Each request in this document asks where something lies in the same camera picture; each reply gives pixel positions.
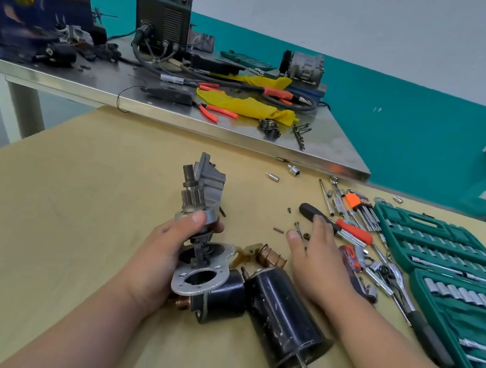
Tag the person's left hand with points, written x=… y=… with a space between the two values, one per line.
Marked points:
x=154 y=259

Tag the person's right hand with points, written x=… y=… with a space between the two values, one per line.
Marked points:
x=325 y=271

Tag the person's right thumb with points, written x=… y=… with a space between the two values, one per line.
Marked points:
x=295 y=244

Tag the person's left thumb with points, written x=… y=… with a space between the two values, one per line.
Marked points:
x=188 y=228

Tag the grey starter drive gear housing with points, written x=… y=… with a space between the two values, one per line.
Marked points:
x=206 y=185

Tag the person's left forearm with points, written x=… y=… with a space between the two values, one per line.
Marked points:
x=80 y=330

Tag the copper brush holder part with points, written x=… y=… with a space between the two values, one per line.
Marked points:
x=271 y=256

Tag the black and red screwdriver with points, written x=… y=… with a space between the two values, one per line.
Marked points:
x=345 y=228

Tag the chrome extension bar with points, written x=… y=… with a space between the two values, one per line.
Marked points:
x=326 y=197

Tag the small chrome socket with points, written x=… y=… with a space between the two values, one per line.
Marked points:
x=273 y=177
x=293 y=170

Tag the hex key set orange holder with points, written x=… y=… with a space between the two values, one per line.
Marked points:
x=360 y=206

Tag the black solenoid with metal flange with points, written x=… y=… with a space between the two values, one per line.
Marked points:
x=221 y=296

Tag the black cylindrical starter motor body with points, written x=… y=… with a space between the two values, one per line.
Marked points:
x=282 y=319

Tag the small black metal part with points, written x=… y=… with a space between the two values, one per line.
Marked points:
x=270 y=129

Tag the large yellow cloth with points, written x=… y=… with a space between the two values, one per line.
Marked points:
x=250 y=107

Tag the stainless steel work table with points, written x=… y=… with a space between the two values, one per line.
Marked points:
x=146 y=99

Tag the blue box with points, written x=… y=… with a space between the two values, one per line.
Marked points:
x=309 y=92

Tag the green socket set case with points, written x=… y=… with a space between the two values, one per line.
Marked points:
x=453 y=267

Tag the small yellow cloth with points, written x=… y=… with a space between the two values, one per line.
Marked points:
x=263 y=81

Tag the grey compressor unit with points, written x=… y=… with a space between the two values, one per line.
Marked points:
x=305 y=66

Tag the flat green tool case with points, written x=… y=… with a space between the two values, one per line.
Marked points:
x=248 y=60

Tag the black welding machine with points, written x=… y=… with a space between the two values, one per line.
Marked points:
x=162 y=6

